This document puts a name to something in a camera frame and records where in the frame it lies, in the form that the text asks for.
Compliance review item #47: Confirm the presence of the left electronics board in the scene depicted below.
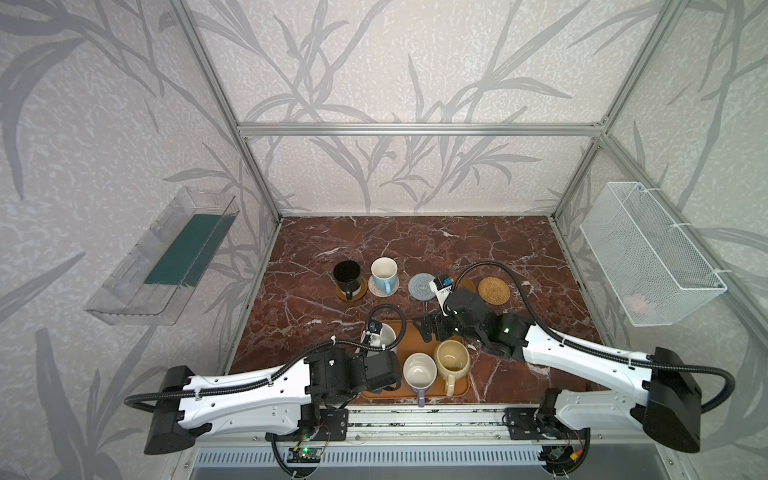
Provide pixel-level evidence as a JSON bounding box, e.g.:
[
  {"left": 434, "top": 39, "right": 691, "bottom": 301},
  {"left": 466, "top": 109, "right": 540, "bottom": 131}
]
[{"left": 285, "top": 446, "right": 324, "bottom": 465}]

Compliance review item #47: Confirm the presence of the cream woven zigzag coaster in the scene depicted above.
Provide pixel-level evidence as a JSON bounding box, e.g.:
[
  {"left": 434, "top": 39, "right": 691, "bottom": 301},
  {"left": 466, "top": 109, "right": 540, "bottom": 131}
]
[{"left": 368, "top": 276, "right": 400, "bottom": 298}]

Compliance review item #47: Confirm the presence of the white speckled mug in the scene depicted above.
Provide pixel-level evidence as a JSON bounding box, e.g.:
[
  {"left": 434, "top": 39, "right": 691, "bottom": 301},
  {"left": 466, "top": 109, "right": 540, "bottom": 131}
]
[{"left": 382, "top": 324, "right": 397, "bottom": 350}]

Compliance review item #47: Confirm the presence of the white wire mesh basket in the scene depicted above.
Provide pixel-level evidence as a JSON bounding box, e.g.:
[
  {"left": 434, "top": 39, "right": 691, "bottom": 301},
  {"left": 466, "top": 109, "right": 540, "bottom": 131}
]
[{"left": 580, "top": 182, "right": 728, "bottom": 327}]

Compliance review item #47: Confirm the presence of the clear plastic wall bin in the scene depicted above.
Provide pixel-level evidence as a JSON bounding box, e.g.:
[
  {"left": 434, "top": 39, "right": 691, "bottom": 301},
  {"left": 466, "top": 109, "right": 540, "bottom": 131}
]
[{"left": 85, "top": 187, "right": 240, "bottom": 326}]

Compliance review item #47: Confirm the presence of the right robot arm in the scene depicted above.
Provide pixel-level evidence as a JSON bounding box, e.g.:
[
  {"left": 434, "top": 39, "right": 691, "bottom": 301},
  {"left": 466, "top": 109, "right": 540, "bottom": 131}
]
[{"left": 414, "top": 275, "right": 736, "bottom": 453}]

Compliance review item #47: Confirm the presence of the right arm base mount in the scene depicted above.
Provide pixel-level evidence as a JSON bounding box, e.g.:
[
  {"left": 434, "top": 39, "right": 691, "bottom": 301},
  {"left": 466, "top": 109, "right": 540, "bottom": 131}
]
[{"left": 502, "top": 407, "right": 591, "bottom": 441}]

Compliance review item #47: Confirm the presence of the brown wooden coaster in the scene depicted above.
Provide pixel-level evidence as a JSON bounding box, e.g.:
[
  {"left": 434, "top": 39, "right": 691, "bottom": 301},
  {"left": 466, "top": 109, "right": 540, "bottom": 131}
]
[{"left": 335, "top": 280, "right": 368, "bottom": 303}]

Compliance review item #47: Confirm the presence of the orange plastic tray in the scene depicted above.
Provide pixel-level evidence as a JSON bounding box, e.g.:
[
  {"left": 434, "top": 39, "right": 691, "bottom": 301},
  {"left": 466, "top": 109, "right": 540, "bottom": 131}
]
[{"left": 361, "top": 322, "right": 472, "bottom": 402}]

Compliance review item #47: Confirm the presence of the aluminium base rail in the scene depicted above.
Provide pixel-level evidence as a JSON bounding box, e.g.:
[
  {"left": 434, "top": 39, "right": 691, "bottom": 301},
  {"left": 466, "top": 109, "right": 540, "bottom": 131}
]
[{"left": 173, "top": 403, "right": 679, "bottom": 448}]

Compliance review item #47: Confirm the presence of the black mug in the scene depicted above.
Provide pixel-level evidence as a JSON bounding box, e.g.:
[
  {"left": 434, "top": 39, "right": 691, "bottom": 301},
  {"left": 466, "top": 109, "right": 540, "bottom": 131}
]
[{"left": 332, "top": 260, "right": 362, "bottom": 301}]

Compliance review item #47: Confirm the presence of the beige mug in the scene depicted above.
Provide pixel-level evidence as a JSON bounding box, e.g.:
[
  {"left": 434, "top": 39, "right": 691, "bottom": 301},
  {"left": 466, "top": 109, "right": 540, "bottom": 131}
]
[{"left": 433, "top": 340, "right": 471, "bottom": 397}]

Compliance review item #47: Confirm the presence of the right electronics board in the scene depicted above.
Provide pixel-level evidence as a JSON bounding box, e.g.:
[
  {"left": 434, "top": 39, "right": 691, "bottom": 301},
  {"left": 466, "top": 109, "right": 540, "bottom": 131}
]
[{"left": 539, "top": 445, "right": 584, "bottom": 465}]

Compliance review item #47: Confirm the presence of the white and blue mug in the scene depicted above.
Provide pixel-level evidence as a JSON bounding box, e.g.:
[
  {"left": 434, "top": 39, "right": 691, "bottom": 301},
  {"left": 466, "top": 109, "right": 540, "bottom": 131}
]
[{"left": 371, "top": 257, "right": 399, "bottom": 290}]

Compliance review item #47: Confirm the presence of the blue grey woven coaster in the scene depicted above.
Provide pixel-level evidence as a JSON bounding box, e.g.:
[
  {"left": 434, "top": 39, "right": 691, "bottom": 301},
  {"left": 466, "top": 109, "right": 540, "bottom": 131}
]
[{"left": 408, "top": 273, "right": 435, "bottom": 302}]

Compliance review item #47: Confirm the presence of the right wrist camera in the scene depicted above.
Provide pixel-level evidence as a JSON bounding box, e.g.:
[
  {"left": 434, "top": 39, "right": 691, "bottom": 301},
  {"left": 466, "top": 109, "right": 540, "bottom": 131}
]
[{"left": 429, "top": 275, "right": 453, "bottom": 316}]

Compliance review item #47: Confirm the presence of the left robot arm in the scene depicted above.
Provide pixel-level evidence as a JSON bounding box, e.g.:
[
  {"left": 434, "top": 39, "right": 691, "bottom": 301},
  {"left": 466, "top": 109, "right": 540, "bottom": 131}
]
[{"left": 123, "top": 334, "right": 404, "bottom": 455}]

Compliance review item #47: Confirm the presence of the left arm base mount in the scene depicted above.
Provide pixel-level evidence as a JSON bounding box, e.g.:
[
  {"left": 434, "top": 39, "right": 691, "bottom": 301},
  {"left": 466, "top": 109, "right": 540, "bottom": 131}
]
[{"left": 265, "top": 405, "right": 349, "bottom": 442}]

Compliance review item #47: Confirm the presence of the electronics board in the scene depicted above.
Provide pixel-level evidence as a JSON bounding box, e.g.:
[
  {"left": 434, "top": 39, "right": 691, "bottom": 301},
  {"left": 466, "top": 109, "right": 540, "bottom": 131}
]
[
  {"left": 285, "top": 446, "right": 324, "bottom": 465},
  {"left": 539, "top": 445, "right": 584, "bottom": 465}
]

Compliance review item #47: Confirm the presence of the white and purple mug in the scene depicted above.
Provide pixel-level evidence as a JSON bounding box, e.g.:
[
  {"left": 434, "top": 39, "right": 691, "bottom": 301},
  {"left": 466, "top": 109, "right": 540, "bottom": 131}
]
[{"left": 403, "top": 353, "right": 438, "bottom": 408}]

